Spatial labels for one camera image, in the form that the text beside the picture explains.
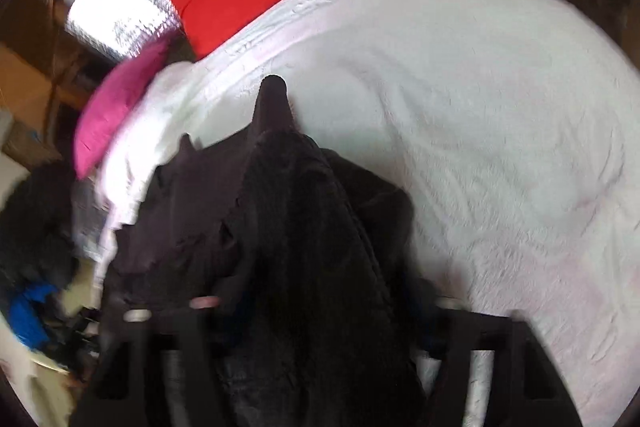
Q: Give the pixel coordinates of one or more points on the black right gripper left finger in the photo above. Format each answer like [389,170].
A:
[159,370]

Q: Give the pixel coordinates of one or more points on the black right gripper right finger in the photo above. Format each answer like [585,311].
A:
[525,388]

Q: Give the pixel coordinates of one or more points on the black jacket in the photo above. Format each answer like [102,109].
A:
[306,252]

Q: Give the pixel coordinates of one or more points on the dark clothes pile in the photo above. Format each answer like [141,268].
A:
[36,232]

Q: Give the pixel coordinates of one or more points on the blue garment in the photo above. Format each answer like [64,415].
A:
[23,319]

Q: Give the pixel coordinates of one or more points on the white bed blanket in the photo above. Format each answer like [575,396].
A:
[512,124]

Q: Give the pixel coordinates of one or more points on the pink pillow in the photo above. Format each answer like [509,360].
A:
[112,103]

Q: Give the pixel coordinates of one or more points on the brown cardboard box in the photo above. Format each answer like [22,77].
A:
[39,64]

